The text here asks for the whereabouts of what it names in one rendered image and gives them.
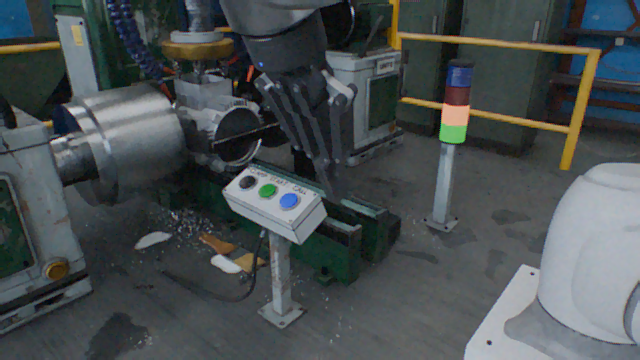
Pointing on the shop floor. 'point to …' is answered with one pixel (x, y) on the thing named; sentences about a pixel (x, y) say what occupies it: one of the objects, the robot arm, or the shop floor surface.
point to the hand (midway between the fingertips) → (332, 175)
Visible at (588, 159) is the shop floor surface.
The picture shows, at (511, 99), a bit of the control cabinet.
